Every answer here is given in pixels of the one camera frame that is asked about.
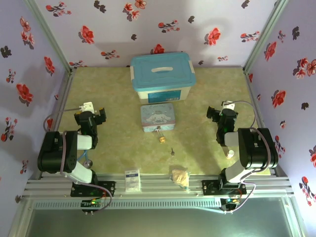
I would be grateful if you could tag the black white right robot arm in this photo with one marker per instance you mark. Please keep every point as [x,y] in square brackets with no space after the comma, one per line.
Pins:
[256,148]

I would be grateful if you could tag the blue tube stethoscope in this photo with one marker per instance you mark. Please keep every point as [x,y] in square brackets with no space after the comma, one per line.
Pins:
[87,163]

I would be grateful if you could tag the light blue cartoon tin box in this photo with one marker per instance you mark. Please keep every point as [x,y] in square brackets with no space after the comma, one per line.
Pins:
[158,117]

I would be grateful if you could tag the blue lidded plastic storage box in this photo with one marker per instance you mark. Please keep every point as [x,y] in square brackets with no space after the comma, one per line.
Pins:
[160,71]

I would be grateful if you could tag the aluminium side rail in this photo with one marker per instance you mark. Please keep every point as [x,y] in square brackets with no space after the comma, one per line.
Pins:
[64,96]

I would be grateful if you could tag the aluminium frame post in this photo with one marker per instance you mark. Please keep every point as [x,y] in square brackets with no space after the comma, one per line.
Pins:
[50,37]
[264,37]

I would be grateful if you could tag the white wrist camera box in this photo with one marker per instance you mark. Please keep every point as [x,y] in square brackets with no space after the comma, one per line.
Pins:
[87,106]
[228,105]

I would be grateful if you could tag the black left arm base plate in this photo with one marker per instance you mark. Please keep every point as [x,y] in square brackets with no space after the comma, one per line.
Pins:
[108,188]

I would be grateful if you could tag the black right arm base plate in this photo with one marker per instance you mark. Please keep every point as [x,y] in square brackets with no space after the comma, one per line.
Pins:
[209,187]

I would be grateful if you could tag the small white bottle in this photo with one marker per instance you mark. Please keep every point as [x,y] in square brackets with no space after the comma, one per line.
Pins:
[230,154]

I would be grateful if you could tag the aluminium front rail bed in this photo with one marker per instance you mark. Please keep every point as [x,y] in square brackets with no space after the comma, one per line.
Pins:
[160,187]

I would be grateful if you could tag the clear bag of tan contents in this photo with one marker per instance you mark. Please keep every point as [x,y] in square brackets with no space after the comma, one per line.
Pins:
[180,177]

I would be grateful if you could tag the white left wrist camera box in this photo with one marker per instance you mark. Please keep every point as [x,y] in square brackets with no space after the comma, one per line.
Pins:
[87,106]

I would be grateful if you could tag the white paper packet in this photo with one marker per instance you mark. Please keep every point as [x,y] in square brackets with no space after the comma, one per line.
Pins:
[132,180]

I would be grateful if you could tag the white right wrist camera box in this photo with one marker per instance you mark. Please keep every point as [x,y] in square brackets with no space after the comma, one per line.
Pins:
[228,105]

